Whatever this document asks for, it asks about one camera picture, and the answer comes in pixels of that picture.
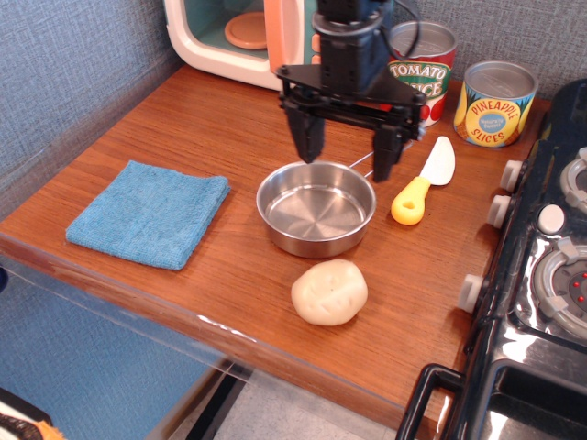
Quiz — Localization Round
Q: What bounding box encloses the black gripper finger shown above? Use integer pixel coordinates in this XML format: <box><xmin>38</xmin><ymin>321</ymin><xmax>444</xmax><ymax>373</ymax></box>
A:
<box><xmin>285</xmin><ymin>107</ymin><xmax>325</xmax><ymax>163</ymax></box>
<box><xmin>372</xmin><ymin>127</ymin><xmax>406</xmax><ymax>182</ymax></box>

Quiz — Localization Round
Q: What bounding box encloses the black cable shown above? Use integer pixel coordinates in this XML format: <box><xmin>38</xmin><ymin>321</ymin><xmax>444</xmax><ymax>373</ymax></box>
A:
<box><xmin>382</xmin><ymin>0</ymin><xmax>423</xmax><ymax>63</ymax></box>

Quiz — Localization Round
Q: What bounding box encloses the yellow handled toy knife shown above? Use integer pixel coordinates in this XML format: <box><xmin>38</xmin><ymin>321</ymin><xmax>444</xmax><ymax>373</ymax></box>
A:
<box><xmin>390</xmin><ymin>136</ymin><xmax>456</xmax><ymax>226</ymax></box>

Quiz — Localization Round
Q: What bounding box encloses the white toy potato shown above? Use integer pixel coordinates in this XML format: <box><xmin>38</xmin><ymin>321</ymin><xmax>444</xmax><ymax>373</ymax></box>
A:
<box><xmin>291</xmin><ymin>259</ymin><xmax>368</xmax><ymax>326</ymax></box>

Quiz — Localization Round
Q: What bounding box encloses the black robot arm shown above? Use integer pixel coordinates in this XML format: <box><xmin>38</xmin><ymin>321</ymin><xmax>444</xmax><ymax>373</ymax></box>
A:
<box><xmin>277</xmin><ymin>1</ymin><xmax>426</xmax><ymax>182</ymax></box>

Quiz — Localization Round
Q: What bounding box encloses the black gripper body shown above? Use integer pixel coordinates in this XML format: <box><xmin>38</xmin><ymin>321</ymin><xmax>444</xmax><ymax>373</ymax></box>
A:
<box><xmin>276</xmin><ymin>20</ymin><xmax>425</xmax><ymax>140</ymax></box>

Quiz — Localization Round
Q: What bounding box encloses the tomato sauce can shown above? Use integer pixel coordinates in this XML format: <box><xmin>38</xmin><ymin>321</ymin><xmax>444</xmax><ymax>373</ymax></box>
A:
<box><xmin>388</xmin><ymin>21</ymin><xmax>457</xmax><ymax>127</ymax></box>

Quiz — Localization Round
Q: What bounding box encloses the grey stove knob middle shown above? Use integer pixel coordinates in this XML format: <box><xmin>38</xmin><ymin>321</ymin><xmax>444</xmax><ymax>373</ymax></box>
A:
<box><xmin>486</xmin><ymin>195</ymin><xmax>511</xmax><ymax>229</ymax></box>

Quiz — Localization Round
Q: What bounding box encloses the teal toy microwave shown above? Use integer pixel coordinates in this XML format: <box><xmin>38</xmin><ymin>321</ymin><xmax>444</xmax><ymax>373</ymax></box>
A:
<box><xmin>164</xmin><ymin>1</ymin><xmax>321</xmax><ymax>90</ymax></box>

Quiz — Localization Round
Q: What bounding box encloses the pineapple slices can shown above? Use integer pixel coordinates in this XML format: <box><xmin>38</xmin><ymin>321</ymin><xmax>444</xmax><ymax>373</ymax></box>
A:
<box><xmin>453</xmin><ymin>60</ymin><xmax>538</xmax><ymax>148</ymax></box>

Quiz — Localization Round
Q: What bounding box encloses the grey stove knob bottom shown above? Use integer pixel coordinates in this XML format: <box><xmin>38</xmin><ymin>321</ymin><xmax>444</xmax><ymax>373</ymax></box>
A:
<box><xmin>458</xmin><ymin>274</ymin><xmax>484</xmax><ymax>314</ymax></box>

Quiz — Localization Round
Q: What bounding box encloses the black toy stove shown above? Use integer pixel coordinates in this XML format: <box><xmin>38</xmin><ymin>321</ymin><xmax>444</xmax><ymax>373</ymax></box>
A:
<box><xmin>397</xmin><ymin>80</ymin><xmax>586</xmax><ymax>439</ymax></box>

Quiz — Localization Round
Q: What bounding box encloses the blue folded cloth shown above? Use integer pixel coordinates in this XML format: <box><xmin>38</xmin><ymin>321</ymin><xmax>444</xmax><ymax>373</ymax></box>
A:
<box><xmin>66</xmin><ymin>161</ymin><xmax>230</xmax><ymax>270</ymax></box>

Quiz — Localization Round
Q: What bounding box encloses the grey stove knob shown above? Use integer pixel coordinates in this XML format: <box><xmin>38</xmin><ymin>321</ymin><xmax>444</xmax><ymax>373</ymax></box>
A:
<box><xmin>458</xmin><ymin>274</ymin><xmax>484</xmax><ymax>314</ymax></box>
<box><xmin>486</xmin><ymin>195</ymin><xmax>511</xmax><ymax>229</ymax></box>
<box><xmin>500</xmin><ymin>160</ymin><xmax>524</xmax><ymax>193</ymax></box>

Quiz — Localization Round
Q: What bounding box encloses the grey stove knob top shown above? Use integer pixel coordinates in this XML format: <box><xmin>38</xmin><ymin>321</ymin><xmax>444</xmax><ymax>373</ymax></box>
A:
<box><xmin>500</xmin><ymin>160</ymin><xmax>524</xmax><ymax>193</ymax></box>

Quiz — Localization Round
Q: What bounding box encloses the small steel pot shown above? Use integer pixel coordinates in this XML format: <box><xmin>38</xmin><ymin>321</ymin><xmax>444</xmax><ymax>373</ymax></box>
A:
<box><xmin>256</xmin><ymin>160</ymin><xmax>377</xmax><ymax>259</ymax></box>

